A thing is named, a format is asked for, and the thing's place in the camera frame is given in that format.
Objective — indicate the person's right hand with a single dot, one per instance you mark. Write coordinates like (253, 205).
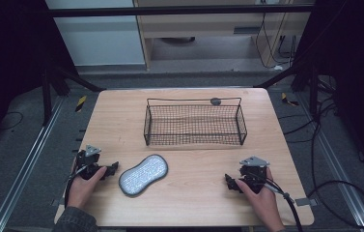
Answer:
(260, 201)

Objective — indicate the white cabinet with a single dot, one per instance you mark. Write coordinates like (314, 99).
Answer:
(96, 35)

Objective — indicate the person's left hand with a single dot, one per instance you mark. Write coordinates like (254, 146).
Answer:
(84, 188)

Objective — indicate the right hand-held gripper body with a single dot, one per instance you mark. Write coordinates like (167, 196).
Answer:
(254, 174)

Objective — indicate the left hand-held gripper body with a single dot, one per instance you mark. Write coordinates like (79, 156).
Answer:
(88, 159)

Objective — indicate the aluminium floor rail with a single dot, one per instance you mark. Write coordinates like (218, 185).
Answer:
(25, 164)
(334, 161)

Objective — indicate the grey oval scrubbing pad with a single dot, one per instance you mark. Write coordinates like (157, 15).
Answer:
(143, 175)

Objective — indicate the grey metal table bracket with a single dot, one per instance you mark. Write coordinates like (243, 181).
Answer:
(305, 202)

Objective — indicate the black metal frame bar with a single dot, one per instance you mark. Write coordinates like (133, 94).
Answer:
(176, 11)

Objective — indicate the yellow black striped tape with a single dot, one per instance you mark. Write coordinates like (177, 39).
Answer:
(288, 100)
(80, 103)

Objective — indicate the black metal stand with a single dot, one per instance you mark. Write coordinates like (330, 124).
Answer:
(302, 83)
(57, 87)

